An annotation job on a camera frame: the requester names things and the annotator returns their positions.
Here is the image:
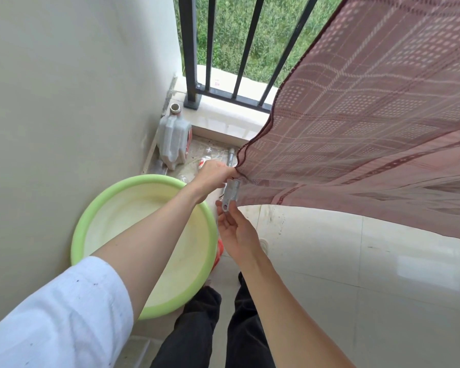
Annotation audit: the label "person's right hand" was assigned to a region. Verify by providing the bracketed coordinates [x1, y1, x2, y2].
[215, 199, 268, 266]

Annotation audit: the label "clear bottle with red label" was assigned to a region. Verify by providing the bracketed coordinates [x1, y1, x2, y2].
[197, 147, 216, 170]

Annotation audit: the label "black metal railing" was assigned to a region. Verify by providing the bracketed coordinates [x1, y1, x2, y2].
[177, 0, 346, 114]

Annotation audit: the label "green grass lawn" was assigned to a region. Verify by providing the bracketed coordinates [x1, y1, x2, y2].
[172, 0, 346, 88]

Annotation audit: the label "white shirt sleeve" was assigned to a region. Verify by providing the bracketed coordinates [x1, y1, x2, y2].
[0, 256, 135, 368]

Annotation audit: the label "grey clothes peg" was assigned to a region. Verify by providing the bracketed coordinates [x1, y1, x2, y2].
[221, 178, 242, 213]

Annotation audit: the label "black trousers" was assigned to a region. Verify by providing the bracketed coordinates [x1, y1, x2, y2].
[150, 272, 277, 368]

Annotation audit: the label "translucent plastic jug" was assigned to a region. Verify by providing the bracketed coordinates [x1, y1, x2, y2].
[156, 103, 193, 171]

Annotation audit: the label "maroon checked cloth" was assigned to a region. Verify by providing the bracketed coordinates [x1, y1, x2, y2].
[235, 0, 460, 244]

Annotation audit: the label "green plastic basin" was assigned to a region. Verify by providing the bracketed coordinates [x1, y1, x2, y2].
[70, 174, 219, 321]

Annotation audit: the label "person's right forearm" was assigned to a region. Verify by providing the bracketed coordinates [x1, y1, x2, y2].
[238, 250, 356, 368]

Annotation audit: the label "person's left forearm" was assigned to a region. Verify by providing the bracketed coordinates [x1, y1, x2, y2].
[90, 186, 208, 322]

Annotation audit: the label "person's left hand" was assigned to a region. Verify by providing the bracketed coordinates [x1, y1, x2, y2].
[191, 160, 238, 204]

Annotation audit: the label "orange slipper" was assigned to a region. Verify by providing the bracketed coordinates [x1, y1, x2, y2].
[212, 239, 225, 272]

